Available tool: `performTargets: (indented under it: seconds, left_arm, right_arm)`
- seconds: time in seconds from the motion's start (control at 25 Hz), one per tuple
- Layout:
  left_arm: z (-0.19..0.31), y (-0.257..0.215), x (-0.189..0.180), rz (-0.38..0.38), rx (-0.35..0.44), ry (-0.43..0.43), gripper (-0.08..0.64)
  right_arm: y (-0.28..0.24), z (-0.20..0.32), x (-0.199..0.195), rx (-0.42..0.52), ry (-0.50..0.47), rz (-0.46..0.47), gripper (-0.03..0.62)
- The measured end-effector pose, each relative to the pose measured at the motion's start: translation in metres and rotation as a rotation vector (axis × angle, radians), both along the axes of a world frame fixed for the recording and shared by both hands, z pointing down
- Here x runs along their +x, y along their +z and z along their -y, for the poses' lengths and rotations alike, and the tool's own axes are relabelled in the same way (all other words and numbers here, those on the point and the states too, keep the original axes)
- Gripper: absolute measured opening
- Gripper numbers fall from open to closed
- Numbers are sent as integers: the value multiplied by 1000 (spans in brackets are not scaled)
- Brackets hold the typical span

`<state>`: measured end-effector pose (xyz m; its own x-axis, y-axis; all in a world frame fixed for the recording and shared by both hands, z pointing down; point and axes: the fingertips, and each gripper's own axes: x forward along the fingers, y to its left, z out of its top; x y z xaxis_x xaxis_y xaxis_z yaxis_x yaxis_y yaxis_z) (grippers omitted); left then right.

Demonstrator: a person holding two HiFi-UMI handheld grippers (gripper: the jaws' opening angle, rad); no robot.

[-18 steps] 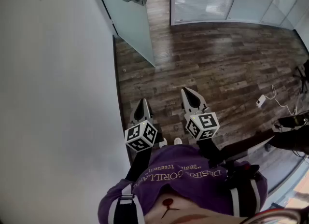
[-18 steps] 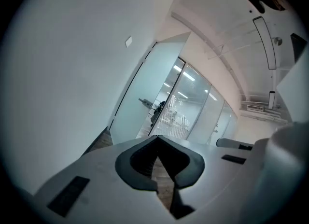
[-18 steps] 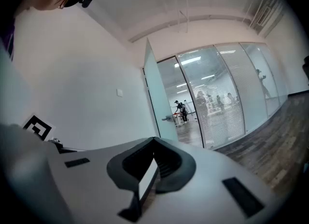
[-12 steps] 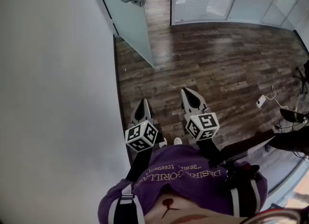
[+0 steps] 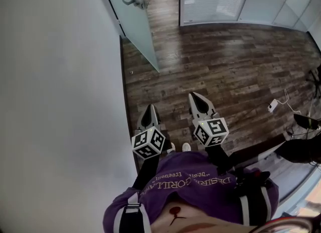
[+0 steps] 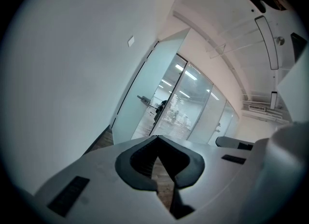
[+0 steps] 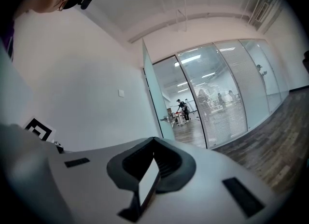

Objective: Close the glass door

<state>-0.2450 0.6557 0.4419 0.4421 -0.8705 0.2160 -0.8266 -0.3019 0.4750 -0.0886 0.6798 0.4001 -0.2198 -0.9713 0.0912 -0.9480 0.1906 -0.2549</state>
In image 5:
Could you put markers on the white power strip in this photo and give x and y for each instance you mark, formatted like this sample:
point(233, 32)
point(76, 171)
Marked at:
point(272, 105)

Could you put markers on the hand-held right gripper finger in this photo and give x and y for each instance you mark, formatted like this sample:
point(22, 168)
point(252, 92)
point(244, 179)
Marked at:
point(209, 107)
point(192, 106)

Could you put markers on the frosted glass door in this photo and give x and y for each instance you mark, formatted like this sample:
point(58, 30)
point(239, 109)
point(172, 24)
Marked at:
point(135, 28)

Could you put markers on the person's right white shoe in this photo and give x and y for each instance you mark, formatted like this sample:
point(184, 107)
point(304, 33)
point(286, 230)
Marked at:
point(186, 146)

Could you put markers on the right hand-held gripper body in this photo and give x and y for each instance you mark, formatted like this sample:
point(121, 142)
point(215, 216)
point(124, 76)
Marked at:
point(212, 131)

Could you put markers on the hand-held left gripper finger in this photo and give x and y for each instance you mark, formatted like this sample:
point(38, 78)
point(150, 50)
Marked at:
point(156, 119)
point(141, 122)

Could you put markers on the person's purple shirt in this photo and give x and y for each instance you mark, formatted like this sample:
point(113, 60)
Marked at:
point(195, 189)

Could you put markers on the black tripod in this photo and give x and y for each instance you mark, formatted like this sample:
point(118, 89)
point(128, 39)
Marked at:
point(316, 76)

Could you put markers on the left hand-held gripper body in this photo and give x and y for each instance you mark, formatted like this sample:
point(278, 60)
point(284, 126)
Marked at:
point(148, 142)

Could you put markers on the glass partition wall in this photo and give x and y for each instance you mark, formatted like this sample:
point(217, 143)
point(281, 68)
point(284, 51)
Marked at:
point(281, 1)

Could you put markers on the person's left white shoe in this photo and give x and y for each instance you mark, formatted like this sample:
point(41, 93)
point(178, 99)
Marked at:
point(171, 147)

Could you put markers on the person's white shoe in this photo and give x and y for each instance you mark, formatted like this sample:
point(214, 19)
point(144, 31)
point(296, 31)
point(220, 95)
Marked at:
point(171, 147)
point(186, 146)

